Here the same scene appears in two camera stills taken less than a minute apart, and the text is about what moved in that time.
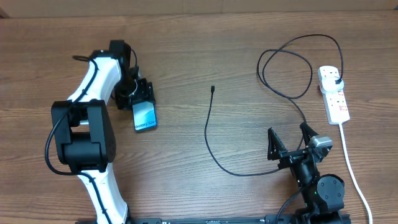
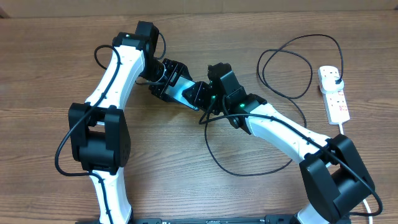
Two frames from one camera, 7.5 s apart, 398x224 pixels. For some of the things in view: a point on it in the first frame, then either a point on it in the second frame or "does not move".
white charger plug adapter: x=332 y=84 does not move
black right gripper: x=277 y=150 -> x=202 y=90
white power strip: x=334 y=101 does not move
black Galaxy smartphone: x=145 y=116 -> x=175 y=93
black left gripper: x=145 y=92 -> x=176 y=68
